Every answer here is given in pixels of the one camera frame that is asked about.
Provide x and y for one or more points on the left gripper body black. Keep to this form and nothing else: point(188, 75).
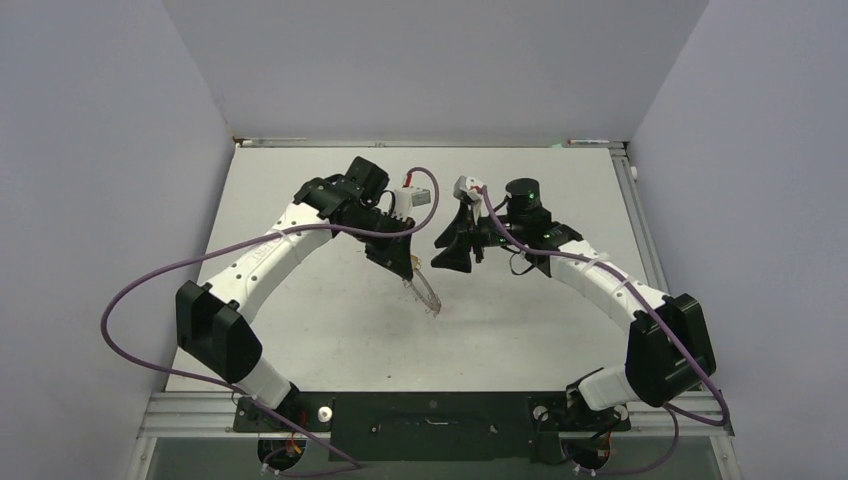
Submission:
point(371, 221)

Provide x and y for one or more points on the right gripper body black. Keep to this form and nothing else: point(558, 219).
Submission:
point(491, 236)

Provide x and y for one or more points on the perforated metal ring disc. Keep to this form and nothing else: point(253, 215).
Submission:
point(422, 290)

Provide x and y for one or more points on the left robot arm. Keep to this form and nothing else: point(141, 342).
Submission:
point(213, 319)

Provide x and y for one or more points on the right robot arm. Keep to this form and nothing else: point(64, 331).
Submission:
point(668, 347)

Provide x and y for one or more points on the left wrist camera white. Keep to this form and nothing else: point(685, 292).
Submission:
point(407, 198)

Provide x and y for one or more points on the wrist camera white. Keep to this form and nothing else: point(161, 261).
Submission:
point(468, 190)
point(407, 198)

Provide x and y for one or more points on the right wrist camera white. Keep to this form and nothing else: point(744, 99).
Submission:
point(468, 190)

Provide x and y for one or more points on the aluminium right side rail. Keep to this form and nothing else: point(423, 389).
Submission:
point(625, 173)

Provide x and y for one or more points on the aluminium rail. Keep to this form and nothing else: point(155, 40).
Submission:
point(206, 415)
point(500, 143)
point(625, 173)

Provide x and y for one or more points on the aluminium back rail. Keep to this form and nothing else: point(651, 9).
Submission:
point(500, 143)

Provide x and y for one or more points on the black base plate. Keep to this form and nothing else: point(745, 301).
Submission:
point(540, 426)

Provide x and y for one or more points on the aluminium front rail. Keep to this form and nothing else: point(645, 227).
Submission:
point(206, 415)

